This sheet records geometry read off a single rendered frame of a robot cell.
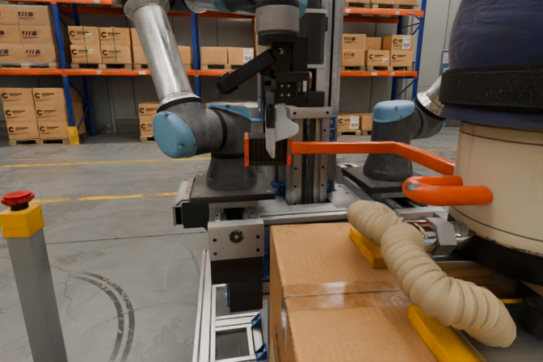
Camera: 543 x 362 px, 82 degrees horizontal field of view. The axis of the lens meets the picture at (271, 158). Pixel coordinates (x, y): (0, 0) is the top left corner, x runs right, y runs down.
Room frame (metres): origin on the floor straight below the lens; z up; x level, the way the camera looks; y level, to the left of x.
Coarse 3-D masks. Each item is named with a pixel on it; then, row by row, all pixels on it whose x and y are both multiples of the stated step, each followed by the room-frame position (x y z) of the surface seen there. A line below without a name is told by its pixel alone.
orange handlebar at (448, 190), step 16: (304, 144) 0.58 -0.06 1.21; (320, 144) 0.58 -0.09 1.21; (336, 144) 0.59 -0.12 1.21; (352, 144) 0.59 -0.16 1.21; (368, 144) 0.59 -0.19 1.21; (384, 144) 0.59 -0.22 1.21; (400, 144) 0.58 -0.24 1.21; (416, 160) 0.51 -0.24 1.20; (432, 160) 0.47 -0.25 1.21; (448, 160) 0.44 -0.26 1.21; (416, 176) 0.36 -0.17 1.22; (432, 176) 0.36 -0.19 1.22; (448, 176) 0.36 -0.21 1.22; (416, 192) 0.32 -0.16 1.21; (432, 192) 0.31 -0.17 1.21; (448, 192) 0.31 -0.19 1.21; (464, 192) 0.31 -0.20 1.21; (480, 192) 0.31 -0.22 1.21
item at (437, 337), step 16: (512, 304) 0.28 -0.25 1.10; (528, 304) 0.25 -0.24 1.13; (416, 320) 0.27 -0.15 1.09; (432, 320) 0.26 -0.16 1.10; (528, 320) 0.24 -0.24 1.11; (432, 336) 0.24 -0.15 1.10; (448, 336) 0.24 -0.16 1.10; (464, 336) 0.24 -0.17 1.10; (528, 336) 0.24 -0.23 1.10; (432, 352) 0.24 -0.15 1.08; (448, 352) 0.22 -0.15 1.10; (464, 352) 0.22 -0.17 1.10; (480, 352) 0.22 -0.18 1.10; (496, 352) 0.22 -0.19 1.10; (512, 352) 0.22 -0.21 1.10; (528, 352) 0.22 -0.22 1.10
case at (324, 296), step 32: (320, 224) 0.52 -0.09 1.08; (288, 256) 0.41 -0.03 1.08; (320, 256) 0.41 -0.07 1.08; (352, 256) 0.41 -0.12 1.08; (288, 288) 0.34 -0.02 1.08; (320, 288) 0.34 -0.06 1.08; (352, 288) 0.34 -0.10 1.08; (384, 288) 0.34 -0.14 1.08; (288, 320) 0.29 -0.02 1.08; (320, 320) 0.28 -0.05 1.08; (352, 320) 0.28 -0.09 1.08; (384, 320) 0.28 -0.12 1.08; (288, 352) 0.28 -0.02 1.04; (320, 352) 0.24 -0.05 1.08; (352, 352) 0.24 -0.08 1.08; (384, 352) 0.24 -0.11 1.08; (416, 352) 0.24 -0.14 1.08
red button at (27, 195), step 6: (12, 192) 0.79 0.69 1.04; (18, 192) 0.79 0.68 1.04; (24, 192) 0.79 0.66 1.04; (30, 192) 0.79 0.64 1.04; (6, 198) 0.75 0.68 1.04; (12, 198) 0.75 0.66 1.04; (18, 198) 0.76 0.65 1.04; (24, 198) 0.76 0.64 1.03; (30, 198) 0.78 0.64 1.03; (6, 204) 0.75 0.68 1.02; (12, 204) 0.75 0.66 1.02; (18, 204) 0.76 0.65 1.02; (24, 204) 0.77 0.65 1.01; (12, 210) 0.76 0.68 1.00; (18, 210) 0.76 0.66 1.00
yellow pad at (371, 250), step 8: (352, 232) 0.46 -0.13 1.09; (352, 240) 0.46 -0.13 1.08; (360, 240) 0.43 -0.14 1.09; (368, 240) 0.43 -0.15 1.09; (360, 248) 0.42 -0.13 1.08; (368, 248) 0.40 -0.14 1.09; (376, 248) 0.40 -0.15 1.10; (368, 256) 0.39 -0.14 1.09; (376, 256) 0.38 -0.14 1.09; (376, 264) 0.38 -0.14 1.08; (384, 264) 0.38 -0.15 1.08
